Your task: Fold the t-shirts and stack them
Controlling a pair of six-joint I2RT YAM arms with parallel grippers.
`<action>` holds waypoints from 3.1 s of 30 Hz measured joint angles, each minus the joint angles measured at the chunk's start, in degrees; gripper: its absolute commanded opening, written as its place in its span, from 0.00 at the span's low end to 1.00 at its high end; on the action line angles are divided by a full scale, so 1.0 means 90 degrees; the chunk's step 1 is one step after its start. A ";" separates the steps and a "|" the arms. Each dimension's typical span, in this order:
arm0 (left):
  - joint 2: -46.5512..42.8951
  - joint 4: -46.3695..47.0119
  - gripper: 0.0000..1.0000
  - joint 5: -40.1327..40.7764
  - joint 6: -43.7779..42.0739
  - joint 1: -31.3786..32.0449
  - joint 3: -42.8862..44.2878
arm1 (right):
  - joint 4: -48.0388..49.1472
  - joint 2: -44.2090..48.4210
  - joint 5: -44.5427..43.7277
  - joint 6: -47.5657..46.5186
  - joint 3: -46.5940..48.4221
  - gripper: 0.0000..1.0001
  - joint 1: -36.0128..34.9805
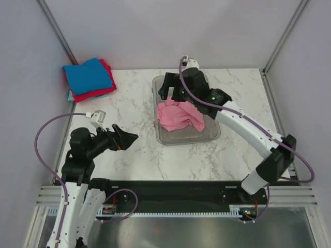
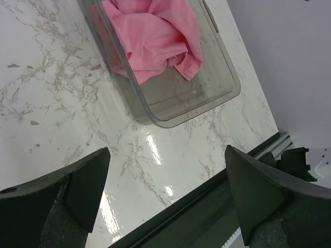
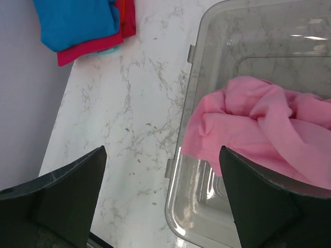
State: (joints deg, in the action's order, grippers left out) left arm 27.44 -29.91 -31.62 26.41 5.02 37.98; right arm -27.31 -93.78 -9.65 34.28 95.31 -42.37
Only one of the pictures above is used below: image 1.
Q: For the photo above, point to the white slotted cable duct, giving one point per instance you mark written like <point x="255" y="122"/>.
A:
<point x="232" y="213"/>

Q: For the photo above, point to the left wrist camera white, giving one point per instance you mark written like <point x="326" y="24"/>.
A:
<point x="96" y="118"/>

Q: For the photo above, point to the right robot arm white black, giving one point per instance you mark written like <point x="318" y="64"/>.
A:
<point x="277" y="151"/>

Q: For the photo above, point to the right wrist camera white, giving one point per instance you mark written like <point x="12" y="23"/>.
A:
<point x="190" y="63"/>

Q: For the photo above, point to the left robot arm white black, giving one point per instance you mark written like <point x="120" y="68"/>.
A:
<point x="82" y="196"/>

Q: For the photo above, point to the pink t shirt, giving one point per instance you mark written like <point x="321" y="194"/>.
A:
<point x="178" y="115"/>

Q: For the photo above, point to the folded teal t shirt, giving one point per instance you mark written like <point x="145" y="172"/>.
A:
<point x="83" y="97"/>

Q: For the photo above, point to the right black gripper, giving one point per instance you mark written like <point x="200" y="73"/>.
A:
<point x="171" y="80"/>

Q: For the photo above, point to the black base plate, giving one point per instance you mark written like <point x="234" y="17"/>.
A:
<point x="180" y="196"/>

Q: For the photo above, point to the folded red t shirt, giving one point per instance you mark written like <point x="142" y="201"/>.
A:
<point x="107" y="90"/>

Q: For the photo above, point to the front aluminium rail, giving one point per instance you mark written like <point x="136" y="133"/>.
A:
<point x="280" y="196"/>

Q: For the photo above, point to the left aluminium frame post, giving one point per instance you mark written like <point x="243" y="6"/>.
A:
<point x="56" y="29"/>

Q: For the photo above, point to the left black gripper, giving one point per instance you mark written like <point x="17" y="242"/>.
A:
<point x="121" y="140"/>

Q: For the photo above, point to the clear plastic bin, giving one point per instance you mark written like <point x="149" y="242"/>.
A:
<point x="187" y="135"/>

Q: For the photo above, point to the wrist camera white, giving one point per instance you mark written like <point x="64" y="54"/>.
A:
<point x="190" y="63"/>
<point x="96" y="118"/>

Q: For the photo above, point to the folded blue t shirt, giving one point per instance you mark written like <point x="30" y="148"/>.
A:
<point x="87" y="77"/>

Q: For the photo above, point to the aluminium frame post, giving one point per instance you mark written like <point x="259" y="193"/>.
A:
<point x="288" y="29"/>
<point x="56" y="29"/>

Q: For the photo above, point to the right aluminium frame post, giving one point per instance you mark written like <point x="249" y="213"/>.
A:
<point x="288" y="29"/>

